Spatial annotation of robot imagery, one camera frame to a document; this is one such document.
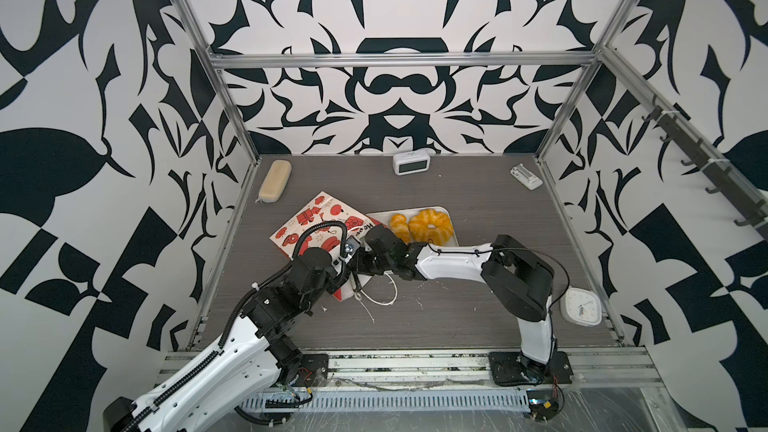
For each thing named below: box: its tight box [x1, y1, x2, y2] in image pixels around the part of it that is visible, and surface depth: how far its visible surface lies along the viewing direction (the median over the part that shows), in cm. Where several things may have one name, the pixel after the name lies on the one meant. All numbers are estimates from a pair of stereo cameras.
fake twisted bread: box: [389, 213, 412, 245], surface depth 98 cm
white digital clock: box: [393, 149, 431, 176], surface depth 114 cm
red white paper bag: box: [269, 191, 381, 258], surface depth 87 cm
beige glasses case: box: [258, 159, 292, 203], surface depth 110 cm
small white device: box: [510, 163, 544, 191], surface depth 116 cm
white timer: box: [560, 286, 603, 327], surface depth 83 cm
